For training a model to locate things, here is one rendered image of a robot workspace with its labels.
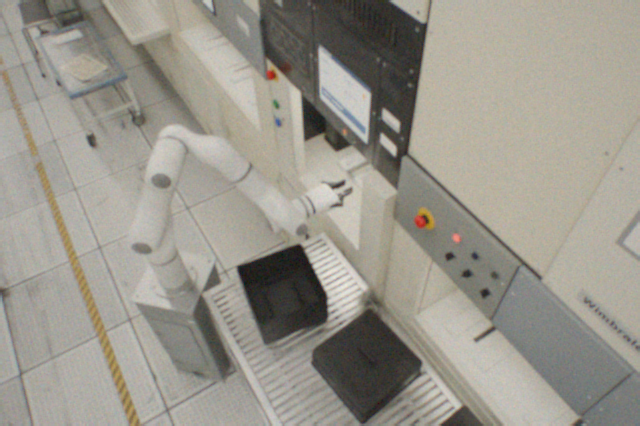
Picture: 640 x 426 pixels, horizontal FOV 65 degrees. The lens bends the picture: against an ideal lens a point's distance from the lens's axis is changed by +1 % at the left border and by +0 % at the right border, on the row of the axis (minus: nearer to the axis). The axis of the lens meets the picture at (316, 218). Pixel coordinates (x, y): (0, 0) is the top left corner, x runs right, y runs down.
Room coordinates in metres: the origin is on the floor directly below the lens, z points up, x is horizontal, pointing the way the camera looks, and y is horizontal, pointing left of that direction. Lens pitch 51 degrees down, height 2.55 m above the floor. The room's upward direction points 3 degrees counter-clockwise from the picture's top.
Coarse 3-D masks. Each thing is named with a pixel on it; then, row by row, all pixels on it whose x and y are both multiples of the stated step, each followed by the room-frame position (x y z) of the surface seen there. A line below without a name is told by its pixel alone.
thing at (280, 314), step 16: (272, 256) 1.14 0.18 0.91; (288, 256) 1.16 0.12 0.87; (304, 256) 1.15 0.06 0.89; (240, 272) 1.09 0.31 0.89; (256, 272) 1.11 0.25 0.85; (272, 272) 1.13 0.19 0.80; (288, 272) 1.14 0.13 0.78; (304, 272) 1.15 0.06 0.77; (256, 288) 1.08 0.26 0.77; (272, 288) 1.08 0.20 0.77; (288, 288) 1.08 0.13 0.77; (304, 288) 1.07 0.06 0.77; (320, 288) 1.00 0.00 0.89; (256, 304) 1.01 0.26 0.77; (272, 304) 1.00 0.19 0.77; (288, 304) 1.00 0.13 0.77; (304, 304) 0.98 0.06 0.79; (320, 304) 0.92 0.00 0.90; (256, 320) 0.86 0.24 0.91; (272, 320) 0.85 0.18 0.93; (288, 320) 0.87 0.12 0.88; (304, 320) 0.89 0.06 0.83; (320, 320) 0.92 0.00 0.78; (272, 336) 0.85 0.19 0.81
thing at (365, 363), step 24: (336, 336) 0.81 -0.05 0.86; (360, 336) 0.80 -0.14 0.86; (384, 336) 0.80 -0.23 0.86; (312, 360) 0.75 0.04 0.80; (336, 360) 0.72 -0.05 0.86; (360, 360) 0.71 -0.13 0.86; (384, 360) 0.71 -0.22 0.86; (408, 360) 0.70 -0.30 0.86; (336, 384) 0.64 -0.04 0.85; (360, 384) 0.63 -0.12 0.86; (384, 384) 0.62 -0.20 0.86; (408, 384) 0.65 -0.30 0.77; (360, 408) 0.55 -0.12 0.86
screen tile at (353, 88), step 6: (348, 78) 1.26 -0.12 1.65; (348, 84) 1.26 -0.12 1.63; (354, 84) 1.23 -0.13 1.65; (348, 90) 1.26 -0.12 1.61; (354, 90) 1.23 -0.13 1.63; (360, 90) 1.21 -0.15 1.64; (360, 96) 1.20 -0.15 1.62; (366, 96) 1.18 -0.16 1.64; (348, 102) 1.26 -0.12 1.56; (354, 102) 1.23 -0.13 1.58; (360, 102) 1.20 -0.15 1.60; (366, 102) 1.18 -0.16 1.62; (354, 108) 1.23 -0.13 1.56; (360, 108) 1.20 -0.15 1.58; (366, 108) 1.18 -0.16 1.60; (360, 114) 1.20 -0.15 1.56
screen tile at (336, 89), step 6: (324, 60) 1.38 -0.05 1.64; (324, 66) 1.38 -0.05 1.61; (330, 66) 1.35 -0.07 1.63; (336, 66) 1.32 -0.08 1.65; (330, 72) 1.35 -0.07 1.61; (336, 72) 1.32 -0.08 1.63; (324, 78) 1.38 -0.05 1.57; (336, 78) 1.32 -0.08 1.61; (330, 84) 1.35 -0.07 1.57; (336, 84) 1.32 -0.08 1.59; (330, 90) 1.35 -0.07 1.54; (336, 90) 1.32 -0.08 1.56
